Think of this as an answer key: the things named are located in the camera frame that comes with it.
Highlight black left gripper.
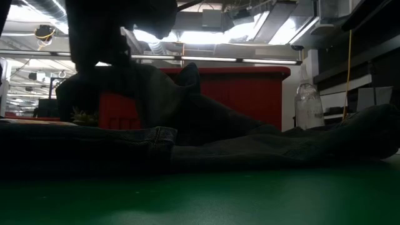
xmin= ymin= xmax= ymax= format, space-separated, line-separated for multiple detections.
xmin=64 ymin=0 xmax=134 ymax=73

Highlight red plastic laundry basket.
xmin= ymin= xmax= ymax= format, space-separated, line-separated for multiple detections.
xmin=98 ymin=65 xmax=291 ymax=132

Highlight small green potted plant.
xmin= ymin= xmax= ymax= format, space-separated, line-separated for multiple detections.
xmin=71 ymin=107 xmax=99 ymax=128

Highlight long ceiling light bar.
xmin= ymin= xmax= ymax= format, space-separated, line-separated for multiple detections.
xmin=0 ymin=49 xmax=303 ymax=66

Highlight grey flat panel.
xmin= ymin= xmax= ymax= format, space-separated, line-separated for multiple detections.
xmin=357 ymin=86 xmax=394 ymax=110

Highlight black ceiling cable reel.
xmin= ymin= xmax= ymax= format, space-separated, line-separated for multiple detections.
xmin=33 ymin=24 xmax=57 ymax=42

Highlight dark computer monitor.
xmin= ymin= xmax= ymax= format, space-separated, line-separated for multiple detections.
xmin=32 ymin=98 xmax=61 ymax=119

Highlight clear plastic spray bottle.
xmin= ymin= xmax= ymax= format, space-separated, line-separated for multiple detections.
xmin=294 ymin=64 xmax=326 ymax=131

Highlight dark blue jeans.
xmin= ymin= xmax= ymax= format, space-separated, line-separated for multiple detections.
xmin=0 ymin=61 xmax=400 ymax=179

